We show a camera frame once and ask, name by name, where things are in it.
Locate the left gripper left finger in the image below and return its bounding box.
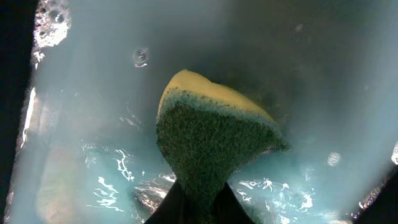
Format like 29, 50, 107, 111
144, 182, 190, 224

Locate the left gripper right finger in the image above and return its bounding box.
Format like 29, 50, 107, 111
214, 183, 254, 224

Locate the green yellow sponge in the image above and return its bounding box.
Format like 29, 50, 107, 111
155, 70, 289, 223

